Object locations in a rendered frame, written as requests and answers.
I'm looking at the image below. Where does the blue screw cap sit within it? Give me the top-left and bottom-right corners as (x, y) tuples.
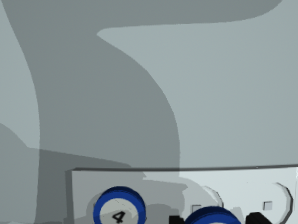
(93, 186), (146, 224)
(185, 206), (241, 224)

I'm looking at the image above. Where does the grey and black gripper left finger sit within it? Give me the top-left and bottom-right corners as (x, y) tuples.
(169, 215), (185, 224)

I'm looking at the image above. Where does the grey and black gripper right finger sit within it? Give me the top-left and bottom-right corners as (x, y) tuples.
(245, 212), (273, 224)

